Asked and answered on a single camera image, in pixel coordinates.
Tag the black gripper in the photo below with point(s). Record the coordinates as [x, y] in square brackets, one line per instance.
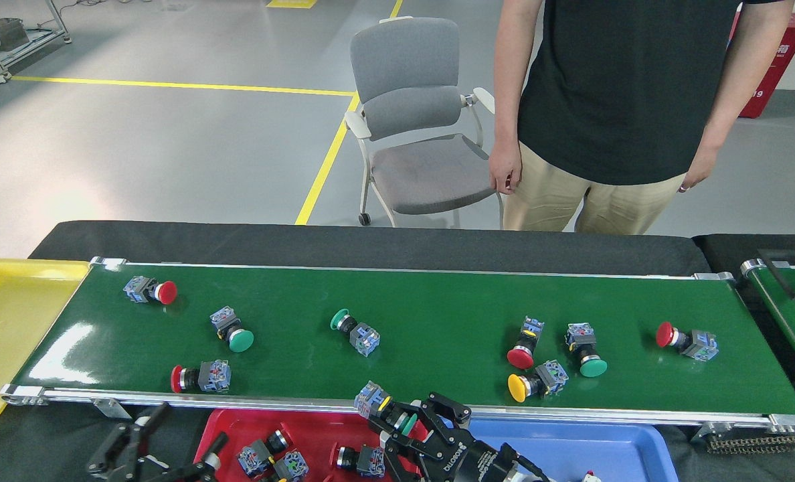
[468, 463]

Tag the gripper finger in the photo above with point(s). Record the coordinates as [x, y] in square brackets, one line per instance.
[120, 452]
[193, 468]

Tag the red cap push button switch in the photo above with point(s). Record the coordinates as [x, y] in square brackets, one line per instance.
[213, 376]
[371, 462]
[520, 358]
[665, 335]
[166, 292]

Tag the yellow cap push button switch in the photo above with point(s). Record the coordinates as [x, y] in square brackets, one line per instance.
[518, 388]
[292, 465]

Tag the person's left forearm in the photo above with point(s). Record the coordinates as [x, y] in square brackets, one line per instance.
[732, 107]

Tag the person's right forearm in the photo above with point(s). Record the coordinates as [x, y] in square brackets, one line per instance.
[512, 100]

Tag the red plastic tray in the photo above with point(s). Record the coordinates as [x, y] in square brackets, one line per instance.
[317, 428]

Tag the yellow plastic tray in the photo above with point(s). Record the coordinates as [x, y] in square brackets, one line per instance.
[9, 321]

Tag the blue plastic tray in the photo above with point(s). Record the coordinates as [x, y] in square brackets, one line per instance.
[605, 448]

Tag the person's right hand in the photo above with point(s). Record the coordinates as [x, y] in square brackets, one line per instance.
[506, 167]

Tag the person's left hand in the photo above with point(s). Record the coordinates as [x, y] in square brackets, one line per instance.
[702, 167]

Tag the grey office chair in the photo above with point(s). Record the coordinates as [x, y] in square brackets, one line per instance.
[404, 53]

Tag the person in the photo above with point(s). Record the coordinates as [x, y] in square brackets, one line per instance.
[625, 87]

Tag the grey equipment box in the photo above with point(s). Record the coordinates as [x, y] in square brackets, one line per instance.
[6, 35]

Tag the red fire extinguisher box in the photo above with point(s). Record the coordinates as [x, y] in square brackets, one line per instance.
[782, 73]

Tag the green conveyor belt silver frame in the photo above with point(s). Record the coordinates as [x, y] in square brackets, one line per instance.
[437, 301]

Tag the metal frame rack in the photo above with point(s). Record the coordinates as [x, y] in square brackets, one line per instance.
[59, 20]

